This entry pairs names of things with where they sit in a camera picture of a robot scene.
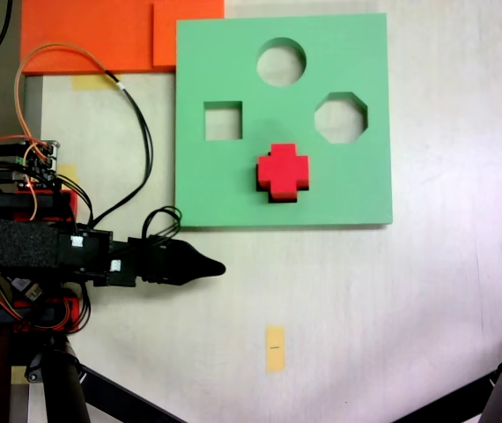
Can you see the red cross columnar block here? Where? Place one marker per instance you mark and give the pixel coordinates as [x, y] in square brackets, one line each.
[284, 169]

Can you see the green shape hole board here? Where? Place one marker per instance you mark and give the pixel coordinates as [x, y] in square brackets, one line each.
[216, 185]

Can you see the red black base clamp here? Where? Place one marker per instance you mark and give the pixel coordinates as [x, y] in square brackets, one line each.
[68, 308]
[57, 205]

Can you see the yellow tape with mark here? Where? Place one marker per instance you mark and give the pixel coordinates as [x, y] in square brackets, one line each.
[275, 350]

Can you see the small yellow tape piece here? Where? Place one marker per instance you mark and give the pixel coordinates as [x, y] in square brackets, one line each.
[69, 172]

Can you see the grey USB plug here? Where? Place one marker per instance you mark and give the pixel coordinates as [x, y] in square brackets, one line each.
[28, 288]

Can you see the thin black tripod strut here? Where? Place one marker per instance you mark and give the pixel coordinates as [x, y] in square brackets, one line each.
[445, 403]
[132, 396]

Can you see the circuit board with connectors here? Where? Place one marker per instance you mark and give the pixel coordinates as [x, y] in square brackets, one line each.
[39, 161]

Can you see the long yellow tape strip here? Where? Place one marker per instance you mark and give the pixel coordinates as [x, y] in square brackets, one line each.
[94, 83]

